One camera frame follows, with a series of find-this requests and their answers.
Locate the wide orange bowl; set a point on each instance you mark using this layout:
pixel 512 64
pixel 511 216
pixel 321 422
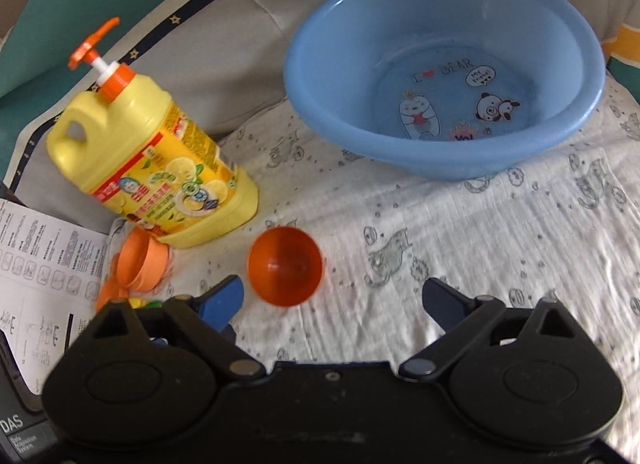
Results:
pixel 142 261

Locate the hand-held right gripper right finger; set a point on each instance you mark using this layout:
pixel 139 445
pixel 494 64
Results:
pixel 440 300

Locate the small round orange bowl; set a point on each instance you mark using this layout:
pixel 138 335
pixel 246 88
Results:
pixel 285 269

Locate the yellow detergent pump bottle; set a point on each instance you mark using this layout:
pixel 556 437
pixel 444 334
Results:
pixel 150 164

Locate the yellow toy fruit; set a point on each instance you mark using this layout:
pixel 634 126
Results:
pixel 137 302

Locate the blue plastic basin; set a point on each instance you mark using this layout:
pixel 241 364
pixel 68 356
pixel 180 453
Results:
pixel 450 54

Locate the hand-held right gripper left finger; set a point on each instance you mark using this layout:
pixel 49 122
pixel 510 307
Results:
pixel 225 301

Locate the white printed cloth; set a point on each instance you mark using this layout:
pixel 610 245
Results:
pixel 450 234

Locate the printed white paper sheet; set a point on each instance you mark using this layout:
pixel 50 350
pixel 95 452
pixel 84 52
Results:
pixel 40 254

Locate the teal grey star-border quilt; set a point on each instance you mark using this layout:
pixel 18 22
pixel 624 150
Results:
pixel 210 44

